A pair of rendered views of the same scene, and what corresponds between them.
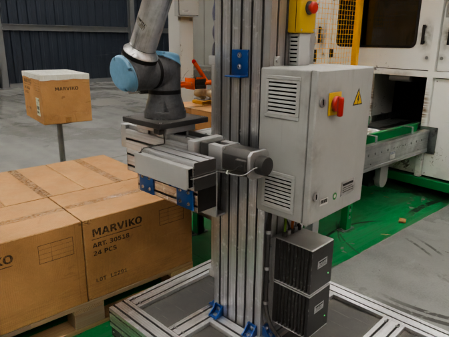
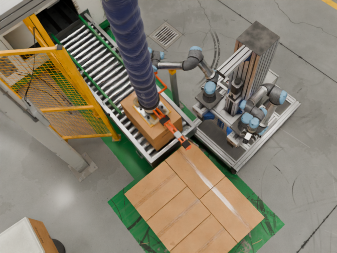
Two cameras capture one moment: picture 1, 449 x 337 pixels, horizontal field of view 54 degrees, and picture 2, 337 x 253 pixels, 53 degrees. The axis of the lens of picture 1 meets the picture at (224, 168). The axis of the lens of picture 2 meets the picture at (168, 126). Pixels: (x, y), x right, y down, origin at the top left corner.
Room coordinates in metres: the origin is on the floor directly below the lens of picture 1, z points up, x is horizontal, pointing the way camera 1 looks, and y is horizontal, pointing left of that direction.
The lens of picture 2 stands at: (2.09, 1.55, 4.29)
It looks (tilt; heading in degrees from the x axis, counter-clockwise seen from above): 67 degrees down; 282
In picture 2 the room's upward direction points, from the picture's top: 12 degrees counter-clockwise
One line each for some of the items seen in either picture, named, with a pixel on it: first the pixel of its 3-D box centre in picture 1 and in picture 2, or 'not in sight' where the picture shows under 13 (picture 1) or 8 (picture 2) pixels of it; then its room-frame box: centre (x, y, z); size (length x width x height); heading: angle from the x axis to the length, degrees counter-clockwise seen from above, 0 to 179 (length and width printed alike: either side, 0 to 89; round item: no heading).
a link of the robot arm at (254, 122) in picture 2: not in sight; (254, 123); (1.63, 0.49, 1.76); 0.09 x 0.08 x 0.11; 53
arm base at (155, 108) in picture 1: (164, 102); (245, 124); (1.59, 0.22, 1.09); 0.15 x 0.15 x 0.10
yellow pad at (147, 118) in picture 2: (219, 97); (144, 113); (2.65, 0.03, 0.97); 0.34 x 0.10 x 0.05; 130
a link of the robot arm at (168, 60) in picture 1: (162, 69); (247, 120); (1.58, 0.22, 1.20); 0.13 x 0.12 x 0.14; 143
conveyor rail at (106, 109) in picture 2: not in sight; (96, 98); (3.37, -0.41, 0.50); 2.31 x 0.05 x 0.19; 131
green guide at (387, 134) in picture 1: (369, 140); (114, 49); (3.16, -1.07, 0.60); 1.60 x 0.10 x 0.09; 131
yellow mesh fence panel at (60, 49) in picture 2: not in sight; (62, 106); (3.56, -0.03, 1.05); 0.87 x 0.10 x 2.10; 3
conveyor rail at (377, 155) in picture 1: (347, 164); (135, 68); (2.88, -0.84, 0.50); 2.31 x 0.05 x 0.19; 131
